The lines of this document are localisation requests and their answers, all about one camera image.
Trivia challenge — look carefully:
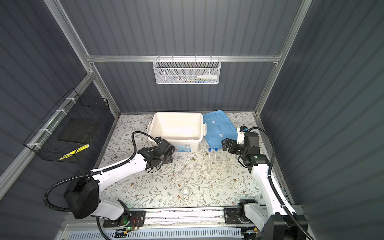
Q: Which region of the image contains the white plastic storage box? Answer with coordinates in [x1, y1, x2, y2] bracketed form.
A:
[147, 112, 207, 153]

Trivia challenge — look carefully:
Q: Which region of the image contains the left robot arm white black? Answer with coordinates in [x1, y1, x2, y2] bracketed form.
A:
[43, 131, 176, 226]

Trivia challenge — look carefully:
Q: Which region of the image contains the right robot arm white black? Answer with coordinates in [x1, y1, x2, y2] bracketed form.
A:
[222, 126, 313, 240]

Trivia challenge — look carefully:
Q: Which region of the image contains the clear plastic tube rack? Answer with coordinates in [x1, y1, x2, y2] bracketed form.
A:
[204, 151, 230, 177]

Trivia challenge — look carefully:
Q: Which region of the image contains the blue plastic box lid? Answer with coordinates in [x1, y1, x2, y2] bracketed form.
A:
[203, 110, 238, 149]

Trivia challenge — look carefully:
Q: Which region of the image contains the yellow black striped tape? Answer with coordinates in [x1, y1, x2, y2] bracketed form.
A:
[59, 144, 90, 161]

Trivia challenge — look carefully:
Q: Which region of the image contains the white bottle in basket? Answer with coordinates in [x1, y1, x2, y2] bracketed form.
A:
[197, 75, 219, 81]

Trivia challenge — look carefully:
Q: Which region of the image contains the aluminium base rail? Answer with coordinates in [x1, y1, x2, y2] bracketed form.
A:
[55, 205, 316, 240]

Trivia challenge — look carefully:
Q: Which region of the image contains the white wire mesh basket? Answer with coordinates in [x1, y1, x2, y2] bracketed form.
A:
[153, 59, 222, 85]

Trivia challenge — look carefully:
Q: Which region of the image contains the black wire wall basket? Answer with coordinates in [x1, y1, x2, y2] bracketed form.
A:
[24, 89, 110, 164]

